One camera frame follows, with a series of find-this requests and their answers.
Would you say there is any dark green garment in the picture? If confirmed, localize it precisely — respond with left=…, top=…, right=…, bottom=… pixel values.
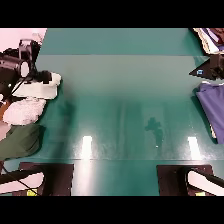
left=0, top=123, right=45, bottom=162

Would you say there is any blue garment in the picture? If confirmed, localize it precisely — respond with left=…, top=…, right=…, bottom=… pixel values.
left=195, top=81, right=224, bottom=145

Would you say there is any white fluffy garment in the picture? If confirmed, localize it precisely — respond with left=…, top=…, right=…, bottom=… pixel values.
left=2, top=96, right=48, bottom=127

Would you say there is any white shirt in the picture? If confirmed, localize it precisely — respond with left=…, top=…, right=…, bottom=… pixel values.
left=12, top=72, right=63, bottom=101

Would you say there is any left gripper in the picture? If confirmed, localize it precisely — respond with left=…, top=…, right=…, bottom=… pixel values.
left=34, top=69, right=54, bottom=85

